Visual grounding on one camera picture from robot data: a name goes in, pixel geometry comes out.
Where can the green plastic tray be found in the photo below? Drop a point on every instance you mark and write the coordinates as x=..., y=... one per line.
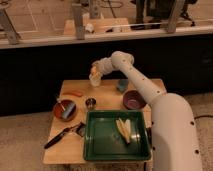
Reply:
x=104, y=142

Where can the white paper cup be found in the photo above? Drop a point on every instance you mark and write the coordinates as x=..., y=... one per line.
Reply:
x=95, y=82

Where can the orange carrot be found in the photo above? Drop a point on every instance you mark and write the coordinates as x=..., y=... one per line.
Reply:
x=74, y=93

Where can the purple bowl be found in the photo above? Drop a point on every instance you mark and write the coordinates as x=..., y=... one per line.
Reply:
x=132, y=100

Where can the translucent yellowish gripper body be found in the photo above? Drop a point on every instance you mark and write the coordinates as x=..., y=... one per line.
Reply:
x=94, y=73

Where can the small metal cup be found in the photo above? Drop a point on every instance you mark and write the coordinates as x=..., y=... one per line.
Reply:
x=90, y=103

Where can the brown bowl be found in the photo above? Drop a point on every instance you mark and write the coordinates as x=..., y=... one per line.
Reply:
x=60, y=107

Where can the blue plastic cup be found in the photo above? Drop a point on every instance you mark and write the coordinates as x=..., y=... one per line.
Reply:
x=122, y=85

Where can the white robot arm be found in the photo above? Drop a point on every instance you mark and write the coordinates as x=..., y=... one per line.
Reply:
x=174, y=136

